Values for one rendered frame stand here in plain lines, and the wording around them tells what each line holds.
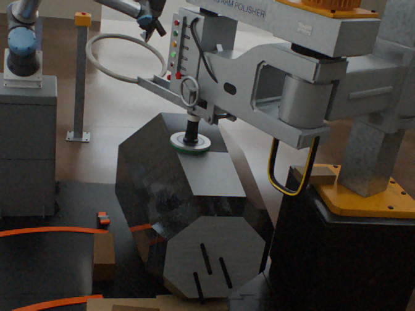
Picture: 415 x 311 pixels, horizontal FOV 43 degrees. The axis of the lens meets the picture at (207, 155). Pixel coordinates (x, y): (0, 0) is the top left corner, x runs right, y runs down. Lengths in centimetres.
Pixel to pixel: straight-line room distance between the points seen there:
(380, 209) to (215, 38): 115
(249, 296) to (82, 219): 123
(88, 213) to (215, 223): 150
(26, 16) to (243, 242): 177
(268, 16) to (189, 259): 112
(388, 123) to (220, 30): 89
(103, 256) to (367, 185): 149
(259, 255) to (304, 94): 83
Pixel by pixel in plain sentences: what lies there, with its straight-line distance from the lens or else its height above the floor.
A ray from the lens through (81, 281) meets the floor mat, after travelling 310.
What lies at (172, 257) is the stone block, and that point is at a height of 55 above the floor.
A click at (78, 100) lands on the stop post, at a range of 464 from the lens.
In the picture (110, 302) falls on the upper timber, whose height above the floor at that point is 20.
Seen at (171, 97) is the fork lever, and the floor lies 108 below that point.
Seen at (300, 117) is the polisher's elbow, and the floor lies 129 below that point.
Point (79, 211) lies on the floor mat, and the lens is 369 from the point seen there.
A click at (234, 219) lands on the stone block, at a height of 76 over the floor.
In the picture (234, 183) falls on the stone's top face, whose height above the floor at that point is 83.
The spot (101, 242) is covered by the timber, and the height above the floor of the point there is 14.
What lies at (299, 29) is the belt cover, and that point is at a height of 163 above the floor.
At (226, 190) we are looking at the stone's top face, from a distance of 243.
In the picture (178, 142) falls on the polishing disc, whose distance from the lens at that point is 273.
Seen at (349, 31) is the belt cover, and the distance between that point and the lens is 197.
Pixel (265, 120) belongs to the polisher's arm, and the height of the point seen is 122.
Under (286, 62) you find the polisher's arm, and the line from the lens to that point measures 211.
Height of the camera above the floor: 198
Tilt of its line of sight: 25 degrees down
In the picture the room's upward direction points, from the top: 9 degrees clockwise
